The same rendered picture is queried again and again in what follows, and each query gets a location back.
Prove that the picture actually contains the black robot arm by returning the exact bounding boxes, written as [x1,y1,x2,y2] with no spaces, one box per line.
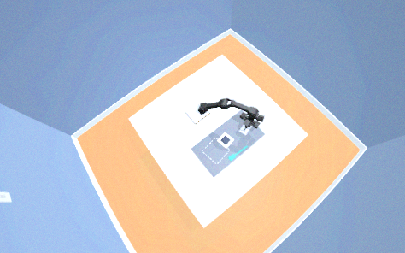
[198,98,265,127]

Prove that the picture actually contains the cream square tile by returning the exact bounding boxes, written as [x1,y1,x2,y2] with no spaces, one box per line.
[217,132,234,149]

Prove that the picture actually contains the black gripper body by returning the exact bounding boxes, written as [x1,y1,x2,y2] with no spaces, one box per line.
[240,112,261,128]

